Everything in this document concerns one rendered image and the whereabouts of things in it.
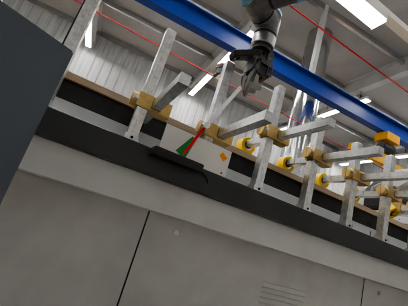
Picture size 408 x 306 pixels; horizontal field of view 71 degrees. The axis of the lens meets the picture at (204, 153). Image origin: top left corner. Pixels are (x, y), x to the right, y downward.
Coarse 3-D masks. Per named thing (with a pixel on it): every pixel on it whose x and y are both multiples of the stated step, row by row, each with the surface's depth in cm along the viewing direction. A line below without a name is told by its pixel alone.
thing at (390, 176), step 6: (366, 174) 130; (372, 174) 127; (378, 174) 125; (384, 174) 122; (390, 174) 120; (396, 174) 118; (402, 174) 116; (324, 180) 150; (330, 180) 146; (336, 180) 143; (342, 180) 140; (366, 180) 130; (372, 180) 128; (378, 180) 126; (384, 180) 123; (390, 180) 121; (396, 180) 119
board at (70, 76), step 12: (84, 84) 104; (96, 84) 106; (108, 96) 108; (120, 96) 110; (132, 108) 112; (168, 120) 117; (192, 132) 121; (216, 144) 125; (240, 156) 131; (252, 156) 132; (276, 168) 138; (300, 180) 143; (324, 192) 149; (360, 204) 160
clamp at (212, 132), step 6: (198, 126) 102; (210, 126) 101; (216, 126) 102; (198, 132) 101; (204, 132) 100; (210, 132) 101; (216, 132) 102; (216, 138) 101; (228, 138) 104; (222, 144) 106; (228, 144) 104
